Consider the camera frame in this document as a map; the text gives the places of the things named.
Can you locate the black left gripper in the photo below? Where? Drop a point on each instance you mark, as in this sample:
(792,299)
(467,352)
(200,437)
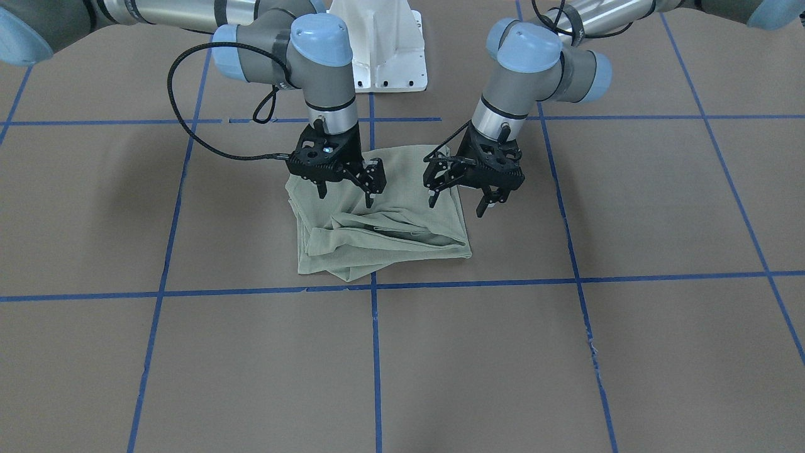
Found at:
(466,153)

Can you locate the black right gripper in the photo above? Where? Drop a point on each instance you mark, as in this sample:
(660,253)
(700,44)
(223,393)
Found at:
(354,151)

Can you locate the green long-sleeve shirt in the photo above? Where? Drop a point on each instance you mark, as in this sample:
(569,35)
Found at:
(340,235)

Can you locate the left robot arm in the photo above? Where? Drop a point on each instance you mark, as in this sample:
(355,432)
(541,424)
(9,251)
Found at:
(542,59)

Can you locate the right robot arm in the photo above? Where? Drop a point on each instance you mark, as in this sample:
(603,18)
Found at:
(284,44)

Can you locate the white central column base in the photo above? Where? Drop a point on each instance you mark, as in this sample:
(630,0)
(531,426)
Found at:
(388,45)

